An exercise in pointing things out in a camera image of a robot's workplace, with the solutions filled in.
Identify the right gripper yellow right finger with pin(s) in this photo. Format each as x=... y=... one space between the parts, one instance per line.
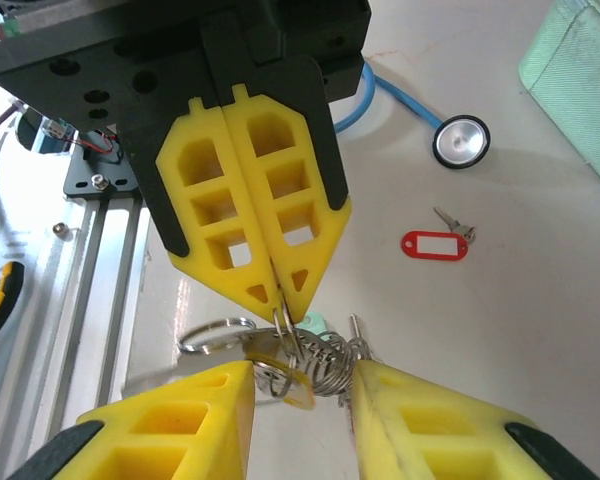
x=430 y=440

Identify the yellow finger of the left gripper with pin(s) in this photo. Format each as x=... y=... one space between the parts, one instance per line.
x=170 y=200
x=320 y=200

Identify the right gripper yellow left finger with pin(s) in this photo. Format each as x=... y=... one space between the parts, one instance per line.
x=155 y=440

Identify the metal keyring plate with rings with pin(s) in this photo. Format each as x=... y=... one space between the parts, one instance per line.
x=330 y=370

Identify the mint tag key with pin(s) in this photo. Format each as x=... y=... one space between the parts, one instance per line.
x=314 y=324

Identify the yellow tag key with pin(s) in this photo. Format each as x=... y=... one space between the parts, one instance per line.
x=300 y=395

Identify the loose red tag key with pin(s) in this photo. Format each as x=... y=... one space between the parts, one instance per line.
x=432 y=246

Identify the blue tape roll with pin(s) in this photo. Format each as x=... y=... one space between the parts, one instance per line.
x=460 y=142

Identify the yellow black pliers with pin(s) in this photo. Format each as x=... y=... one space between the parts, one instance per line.
x=5 y=290

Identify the mint green zip case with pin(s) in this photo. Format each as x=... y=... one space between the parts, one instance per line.
x=580 y=75

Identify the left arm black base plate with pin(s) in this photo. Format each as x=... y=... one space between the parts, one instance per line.
x=80 y=175

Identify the aluminium front rail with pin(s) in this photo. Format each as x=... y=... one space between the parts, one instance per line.
x=80 y=300

